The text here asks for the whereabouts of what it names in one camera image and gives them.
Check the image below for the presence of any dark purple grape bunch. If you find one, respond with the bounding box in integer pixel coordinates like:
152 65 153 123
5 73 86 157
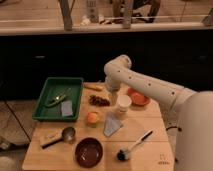
89 95 110 106

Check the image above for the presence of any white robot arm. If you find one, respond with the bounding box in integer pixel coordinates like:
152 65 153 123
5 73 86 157
103 55 213 171

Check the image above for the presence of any white paper cup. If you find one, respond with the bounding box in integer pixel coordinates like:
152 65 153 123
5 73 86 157
116 95 132 112

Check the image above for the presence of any metal measuring cup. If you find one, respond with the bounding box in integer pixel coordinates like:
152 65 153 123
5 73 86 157
40 127 76 149

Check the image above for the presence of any orange plastic bowl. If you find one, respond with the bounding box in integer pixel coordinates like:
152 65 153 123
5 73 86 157
127 88 150 106

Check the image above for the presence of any grey folded cloth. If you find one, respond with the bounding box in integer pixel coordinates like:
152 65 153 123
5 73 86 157
103 112 123 137

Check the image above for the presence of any orange fruit toy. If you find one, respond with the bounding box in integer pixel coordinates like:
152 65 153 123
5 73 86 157
86 112 100 126

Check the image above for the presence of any grey sponge in tray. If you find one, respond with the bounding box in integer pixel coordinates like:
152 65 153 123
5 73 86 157
61 101 73 117

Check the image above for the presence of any green plastic tray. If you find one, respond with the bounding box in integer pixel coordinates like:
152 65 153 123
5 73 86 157
32 77 84 122

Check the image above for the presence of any green utensil in tray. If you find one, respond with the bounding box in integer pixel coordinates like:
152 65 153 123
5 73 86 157
46 89 70 108

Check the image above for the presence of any black and white dish brush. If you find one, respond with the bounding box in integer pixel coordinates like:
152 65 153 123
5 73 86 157
117 130 153 161

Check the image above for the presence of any dark red bowl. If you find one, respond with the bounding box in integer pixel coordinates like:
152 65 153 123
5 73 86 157
75 137 103 168

